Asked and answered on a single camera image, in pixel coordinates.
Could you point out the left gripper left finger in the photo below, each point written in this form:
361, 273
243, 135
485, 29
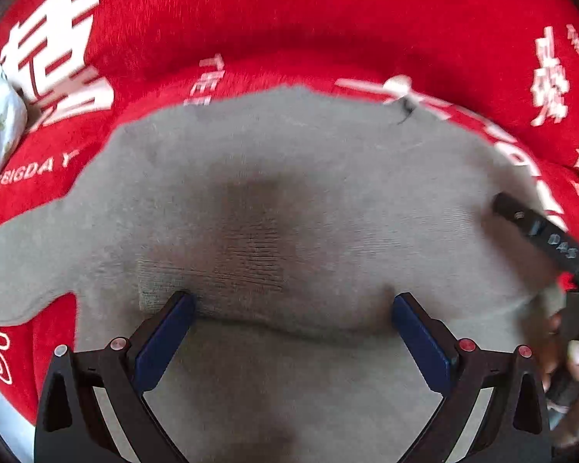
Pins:
70, 426

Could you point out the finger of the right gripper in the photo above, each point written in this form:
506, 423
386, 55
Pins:
553, 241

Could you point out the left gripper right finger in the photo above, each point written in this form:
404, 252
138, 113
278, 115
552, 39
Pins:
515, 425

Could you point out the grey knitted garment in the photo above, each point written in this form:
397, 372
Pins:
294, 218

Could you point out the person's right hand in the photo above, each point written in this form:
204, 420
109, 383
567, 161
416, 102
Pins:
566, 432

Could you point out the red printed bed cover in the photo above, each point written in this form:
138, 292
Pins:
507, 70

